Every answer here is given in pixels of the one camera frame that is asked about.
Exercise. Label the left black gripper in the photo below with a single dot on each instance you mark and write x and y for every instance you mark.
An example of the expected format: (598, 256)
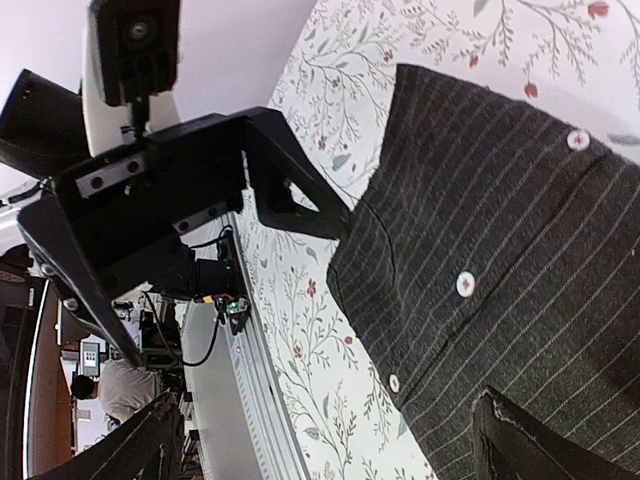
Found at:
(101, 246)

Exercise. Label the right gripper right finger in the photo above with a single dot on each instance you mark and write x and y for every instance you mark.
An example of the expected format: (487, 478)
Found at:
(509, 443)

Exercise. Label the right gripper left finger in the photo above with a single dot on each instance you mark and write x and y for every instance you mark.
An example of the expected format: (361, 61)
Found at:
(147, 446)

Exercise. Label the black striped garment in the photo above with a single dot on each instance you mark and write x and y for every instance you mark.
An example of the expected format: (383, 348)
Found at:
(496, 245)

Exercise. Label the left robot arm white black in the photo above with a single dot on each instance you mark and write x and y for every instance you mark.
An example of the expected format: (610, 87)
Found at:
(119, 179)

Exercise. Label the person in grey shirt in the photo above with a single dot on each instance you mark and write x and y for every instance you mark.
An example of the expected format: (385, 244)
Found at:
(121, 389)

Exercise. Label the aluminium front rail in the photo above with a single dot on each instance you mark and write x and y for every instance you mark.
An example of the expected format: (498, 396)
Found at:
(238, 408)

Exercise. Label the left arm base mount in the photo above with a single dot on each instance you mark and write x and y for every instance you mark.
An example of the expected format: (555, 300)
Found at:
(220, 290)

